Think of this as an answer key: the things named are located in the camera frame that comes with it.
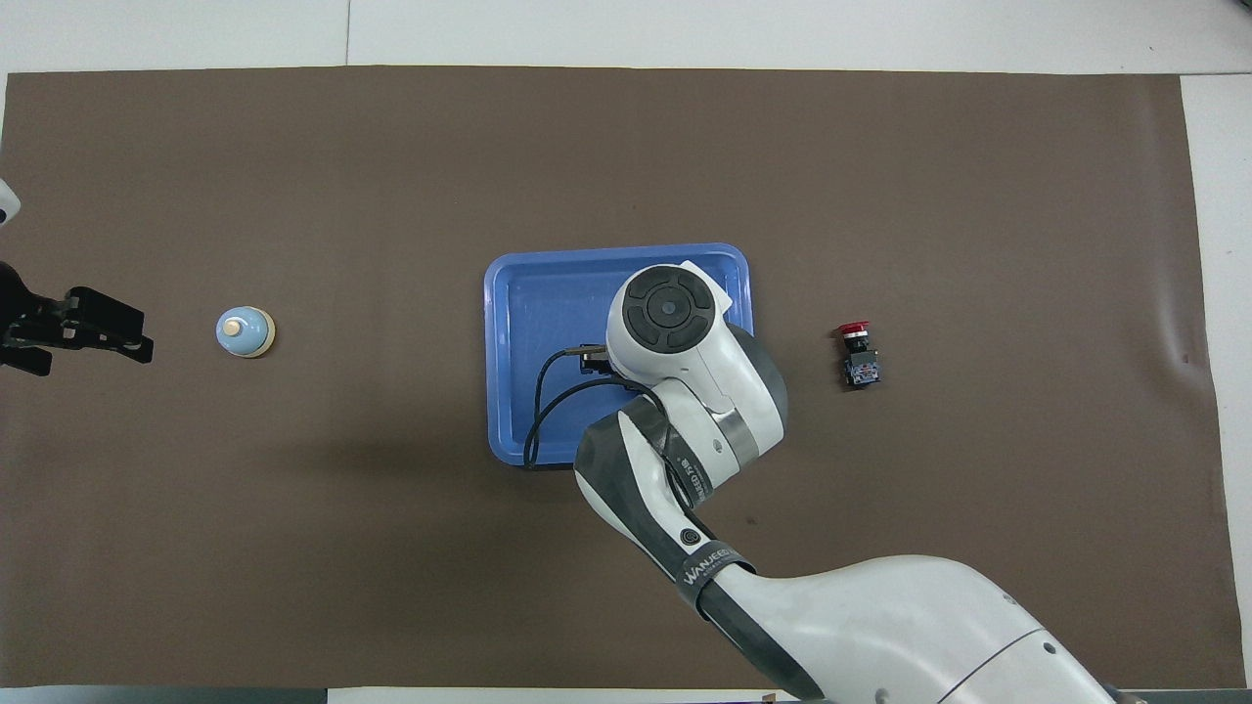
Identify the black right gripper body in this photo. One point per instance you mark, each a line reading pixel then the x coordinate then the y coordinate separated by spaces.
pixel 595 362

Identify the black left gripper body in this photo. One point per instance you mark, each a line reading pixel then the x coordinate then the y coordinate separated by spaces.
pixel 29 318

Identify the light blue desk bell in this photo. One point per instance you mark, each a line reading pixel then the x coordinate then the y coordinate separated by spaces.
pixel 243 332

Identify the red push button switch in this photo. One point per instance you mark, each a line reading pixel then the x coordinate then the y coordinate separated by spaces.
pixel 860 357

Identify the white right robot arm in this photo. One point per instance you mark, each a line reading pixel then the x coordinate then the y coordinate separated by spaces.
pixel 704 391

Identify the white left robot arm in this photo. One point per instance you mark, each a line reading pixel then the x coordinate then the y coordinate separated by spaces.
pixel 6 203

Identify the blue plastic tray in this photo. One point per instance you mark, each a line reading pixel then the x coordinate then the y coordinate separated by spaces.
pixel 548 313

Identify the brown table mat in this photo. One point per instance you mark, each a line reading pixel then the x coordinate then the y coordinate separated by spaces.
pixel 293 548

